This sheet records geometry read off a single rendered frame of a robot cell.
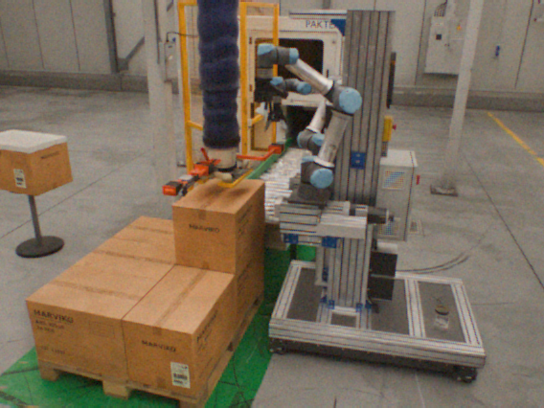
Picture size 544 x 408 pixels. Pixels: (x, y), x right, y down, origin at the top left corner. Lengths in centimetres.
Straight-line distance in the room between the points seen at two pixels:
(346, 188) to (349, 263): 51
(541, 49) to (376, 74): 985
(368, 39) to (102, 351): 219
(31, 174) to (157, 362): 209
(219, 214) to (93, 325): 90
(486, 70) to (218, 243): 1002
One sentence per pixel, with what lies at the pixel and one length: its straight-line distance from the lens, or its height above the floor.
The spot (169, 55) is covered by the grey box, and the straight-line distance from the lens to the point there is 420.
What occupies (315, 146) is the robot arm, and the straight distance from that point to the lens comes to 310.
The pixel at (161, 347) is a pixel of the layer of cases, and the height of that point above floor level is 42.
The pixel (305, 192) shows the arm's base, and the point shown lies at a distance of 265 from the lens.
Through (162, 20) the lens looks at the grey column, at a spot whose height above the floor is 194.
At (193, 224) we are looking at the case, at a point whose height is 84.
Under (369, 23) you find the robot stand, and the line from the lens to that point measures 266.
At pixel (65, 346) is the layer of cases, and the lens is 295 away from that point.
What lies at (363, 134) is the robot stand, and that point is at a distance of 273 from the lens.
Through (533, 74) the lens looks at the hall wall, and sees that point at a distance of 1241.
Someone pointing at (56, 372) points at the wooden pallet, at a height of 6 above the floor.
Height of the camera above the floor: 201
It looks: 22 degrees down
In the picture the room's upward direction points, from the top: 1 degrees clockwise
